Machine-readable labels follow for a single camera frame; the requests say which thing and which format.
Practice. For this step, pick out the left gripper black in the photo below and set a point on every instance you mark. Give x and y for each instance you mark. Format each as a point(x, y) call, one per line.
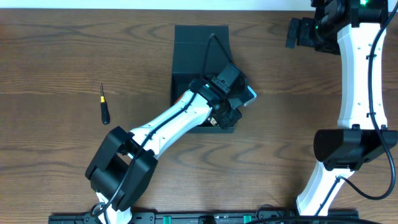
point(228, 117)

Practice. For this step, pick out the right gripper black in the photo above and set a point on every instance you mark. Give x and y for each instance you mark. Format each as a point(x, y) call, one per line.
point(306, 24)

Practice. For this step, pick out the orange scraper wooden handle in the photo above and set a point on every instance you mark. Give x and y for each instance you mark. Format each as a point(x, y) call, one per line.
point(197, 112)

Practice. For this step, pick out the dark green box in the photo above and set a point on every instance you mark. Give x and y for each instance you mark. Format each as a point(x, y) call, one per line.
point(189, 51)

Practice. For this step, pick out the black yellow screwdriver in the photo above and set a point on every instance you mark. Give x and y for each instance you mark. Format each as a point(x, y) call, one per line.
point(105, 116)

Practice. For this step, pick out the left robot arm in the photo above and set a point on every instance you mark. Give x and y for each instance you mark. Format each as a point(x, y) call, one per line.
point(125, 162)

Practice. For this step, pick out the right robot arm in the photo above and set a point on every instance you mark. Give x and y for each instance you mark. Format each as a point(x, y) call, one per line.
point(354, 30)

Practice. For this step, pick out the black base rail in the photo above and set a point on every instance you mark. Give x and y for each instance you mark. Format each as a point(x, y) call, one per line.
point(262, 216)

